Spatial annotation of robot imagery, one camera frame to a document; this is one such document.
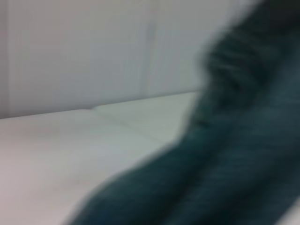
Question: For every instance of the blue denim shorts with print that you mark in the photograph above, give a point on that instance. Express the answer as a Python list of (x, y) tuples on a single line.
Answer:
[(222, 152)]

